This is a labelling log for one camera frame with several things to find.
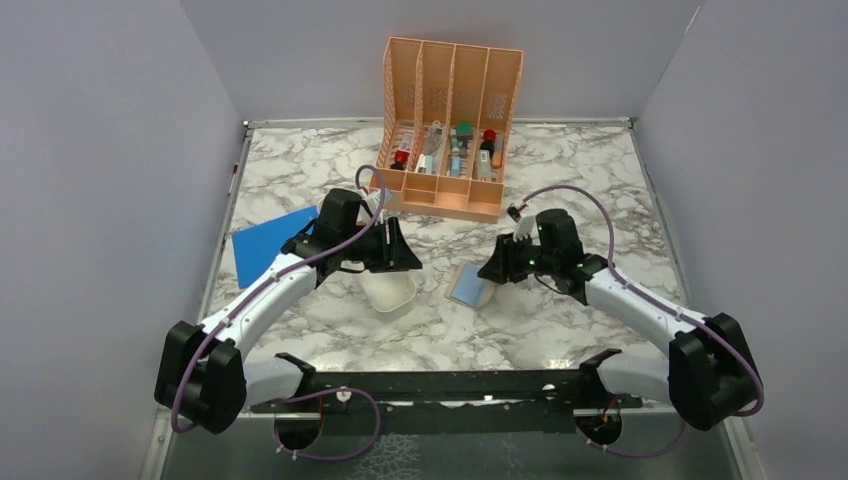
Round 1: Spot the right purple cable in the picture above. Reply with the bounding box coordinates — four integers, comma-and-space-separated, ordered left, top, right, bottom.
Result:
516, 184, 766, 419

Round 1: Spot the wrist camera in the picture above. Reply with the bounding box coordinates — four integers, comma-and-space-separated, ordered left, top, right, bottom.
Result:
507, 201, 536, 242
361, 188, 393, 218

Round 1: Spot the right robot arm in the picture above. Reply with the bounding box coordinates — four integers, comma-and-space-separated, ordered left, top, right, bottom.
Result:
478, 209, 763, 431

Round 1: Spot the green capped bottle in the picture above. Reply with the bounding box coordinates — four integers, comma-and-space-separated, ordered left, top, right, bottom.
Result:
453, 122, 474, 142

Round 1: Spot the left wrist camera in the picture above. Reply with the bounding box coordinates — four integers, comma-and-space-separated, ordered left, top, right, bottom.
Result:
361, 188, 393, 218

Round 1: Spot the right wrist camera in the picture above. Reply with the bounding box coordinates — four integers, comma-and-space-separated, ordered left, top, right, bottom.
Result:
507, 201, 536, 242

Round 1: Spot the beige card holder wallet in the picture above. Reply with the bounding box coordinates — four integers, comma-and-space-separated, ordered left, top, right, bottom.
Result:
445, 262, 496, 310

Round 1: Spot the peach desk organizer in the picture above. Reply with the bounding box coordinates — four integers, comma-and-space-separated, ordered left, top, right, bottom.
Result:
376, 37, 524, 224

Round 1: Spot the white oblong tray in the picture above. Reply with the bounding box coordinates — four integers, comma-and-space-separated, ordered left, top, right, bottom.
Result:
358, 272, 417, 319

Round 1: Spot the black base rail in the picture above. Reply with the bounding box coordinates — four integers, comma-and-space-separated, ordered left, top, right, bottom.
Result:
250, 369, 643, 436

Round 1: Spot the blue notebook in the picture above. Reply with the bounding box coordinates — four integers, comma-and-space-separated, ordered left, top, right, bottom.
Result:
232, 206, 318, 289

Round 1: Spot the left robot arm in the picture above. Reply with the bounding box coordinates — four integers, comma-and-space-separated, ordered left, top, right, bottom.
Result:
154, 188, 422, 434

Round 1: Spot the red black bottle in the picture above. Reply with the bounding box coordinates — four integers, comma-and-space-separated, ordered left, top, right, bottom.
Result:
480, 129, 497, 157

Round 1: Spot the orange marker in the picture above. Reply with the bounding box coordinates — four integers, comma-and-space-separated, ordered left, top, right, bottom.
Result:
492, 133, 504, 169

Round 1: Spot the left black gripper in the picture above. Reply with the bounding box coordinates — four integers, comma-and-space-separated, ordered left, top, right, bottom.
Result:
340, 216, 423, 273

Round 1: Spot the red capped item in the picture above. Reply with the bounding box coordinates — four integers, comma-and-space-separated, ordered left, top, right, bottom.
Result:
389, 150, 410, 171

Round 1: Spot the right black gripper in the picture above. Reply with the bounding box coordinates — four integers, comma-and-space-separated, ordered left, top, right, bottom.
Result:
478, 229, 559, 284

